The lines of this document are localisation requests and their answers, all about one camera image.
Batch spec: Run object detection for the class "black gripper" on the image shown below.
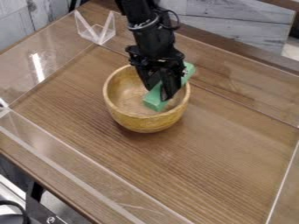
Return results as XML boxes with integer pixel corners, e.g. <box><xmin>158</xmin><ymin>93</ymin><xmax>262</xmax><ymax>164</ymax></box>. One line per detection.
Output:
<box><xmin>126</xmin><ymin>45</ymin><xmax>186</xmax><ymax>102</ymax></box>

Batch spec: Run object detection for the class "green rectangular block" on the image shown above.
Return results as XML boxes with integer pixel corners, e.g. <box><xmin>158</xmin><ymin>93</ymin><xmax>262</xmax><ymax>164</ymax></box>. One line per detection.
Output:
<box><xmin>143</xmin><ymin>62</ymin><xmax>197</xmax><ymax>112</ymax></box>

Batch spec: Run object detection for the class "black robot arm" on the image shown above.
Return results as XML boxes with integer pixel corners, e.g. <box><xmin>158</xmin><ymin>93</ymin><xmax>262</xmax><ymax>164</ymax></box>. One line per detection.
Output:
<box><xmin>115</xmin><ymin>0</ymin><xmax>186</xmax><ymax>102</ymax></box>

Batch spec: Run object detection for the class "brown wooden bowl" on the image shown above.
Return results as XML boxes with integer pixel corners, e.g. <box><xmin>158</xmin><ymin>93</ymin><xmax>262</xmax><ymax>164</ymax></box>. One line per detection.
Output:
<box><xmin>103</xmin><ymin>65</ymin><xmax>191</xmax><ymax>133</ymax></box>

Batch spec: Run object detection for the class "clear acrylic tray wall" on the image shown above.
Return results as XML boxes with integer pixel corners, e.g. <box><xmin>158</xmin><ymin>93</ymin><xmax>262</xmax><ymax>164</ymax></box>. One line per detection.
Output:
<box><xmin>0</xmin><ymin>108</ymin><xmax>194</xmax><ymax>224</ymax></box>

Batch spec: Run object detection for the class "black table leg bracket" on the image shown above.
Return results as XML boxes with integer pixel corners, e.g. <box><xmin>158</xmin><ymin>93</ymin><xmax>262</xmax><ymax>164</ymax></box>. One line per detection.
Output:
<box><xmin>26</xmin><ymin>182</ymin><xmax>69</xmax><ymax>224</ymax></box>

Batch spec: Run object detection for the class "black cable under table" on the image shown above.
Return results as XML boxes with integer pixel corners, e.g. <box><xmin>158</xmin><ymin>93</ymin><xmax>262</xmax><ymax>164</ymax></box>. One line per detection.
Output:
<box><xmin>0</xmin><ymin>199</ymin><xmax>34</xmax><ymax>224</ymax></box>

